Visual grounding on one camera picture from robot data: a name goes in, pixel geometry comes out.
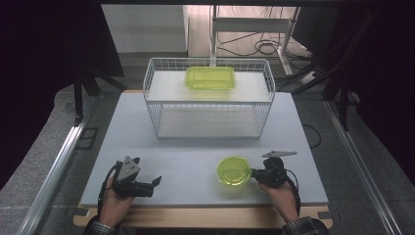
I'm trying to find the black metal stand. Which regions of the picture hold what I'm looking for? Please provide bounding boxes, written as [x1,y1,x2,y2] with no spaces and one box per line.
[72,64,129,127]
[291,9,381,132]

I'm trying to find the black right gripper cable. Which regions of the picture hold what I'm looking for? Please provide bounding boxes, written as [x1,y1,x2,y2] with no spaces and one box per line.
[285,168,302,217]

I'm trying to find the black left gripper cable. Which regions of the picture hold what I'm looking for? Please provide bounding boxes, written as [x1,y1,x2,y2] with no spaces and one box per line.
[97,161,120,213]

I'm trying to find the bundle of black floor cables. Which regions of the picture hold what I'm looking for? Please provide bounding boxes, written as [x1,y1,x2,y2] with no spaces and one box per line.
[216,5,313,61]

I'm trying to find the white cabinet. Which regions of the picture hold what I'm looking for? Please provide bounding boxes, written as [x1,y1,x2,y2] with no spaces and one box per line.
[100,3,191,55]

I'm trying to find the green rectangular plastic container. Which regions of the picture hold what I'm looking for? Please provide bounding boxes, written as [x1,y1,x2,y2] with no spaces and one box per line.
[184,66,237,92]

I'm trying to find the wooden table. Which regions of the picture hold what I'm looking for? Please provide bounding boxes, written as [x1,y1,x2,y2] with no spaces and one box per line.
[72,89,334,230]

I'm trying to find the aluminium rail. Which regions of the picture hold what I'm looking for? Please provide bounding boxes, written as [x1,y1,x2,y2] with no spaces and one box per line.
[17,120,88,235]
[323,99,405,235]

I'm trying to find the person's right hand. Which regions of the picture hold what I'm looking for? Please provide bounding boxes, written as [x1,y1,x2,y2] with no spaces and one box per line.
[258,180,300,224]

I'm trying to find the thin black floor cable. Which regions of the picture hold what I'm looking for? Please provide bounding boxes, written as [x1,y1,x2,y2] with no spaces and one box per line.
[301,123,323,150]

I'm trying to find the green round plastic bowl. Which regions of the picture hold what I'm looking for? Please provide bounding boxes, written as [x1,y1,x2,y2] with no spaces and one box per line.
[215,155,254,188]

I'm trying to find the white wire shelf rack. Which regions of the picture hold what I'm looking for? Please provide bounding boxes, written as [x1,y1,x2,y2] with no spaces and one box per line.
[142,57,276,141]

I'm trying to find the grey table mat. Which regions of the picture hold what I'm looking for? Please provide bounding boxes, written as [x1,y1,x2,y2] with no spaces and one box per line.
[79,91,329,209]

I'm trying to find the white desk frame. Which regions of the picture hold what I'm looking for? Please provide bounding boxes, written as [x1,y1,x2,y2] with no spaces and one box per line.
[209,4,301,76]

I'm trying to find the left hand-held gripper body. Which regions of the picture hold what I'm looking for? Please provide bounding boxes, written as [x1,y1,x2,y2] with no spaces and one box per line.
[112,156,155,200]

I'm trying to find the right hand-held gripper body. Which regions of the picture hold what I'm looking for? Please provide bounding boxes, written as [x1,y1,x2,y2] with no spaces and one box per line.
[258,150,299,189]

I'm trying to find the person's left hand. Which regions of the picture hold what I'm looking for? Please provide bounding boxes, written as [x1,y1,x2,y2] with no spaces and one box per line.
[99,177,136,228]

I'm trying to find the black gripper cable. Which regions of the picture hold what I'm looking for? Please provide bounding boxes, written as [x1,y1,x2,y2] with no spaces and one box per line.
[97,161,120,213]
[285,168,302,217]

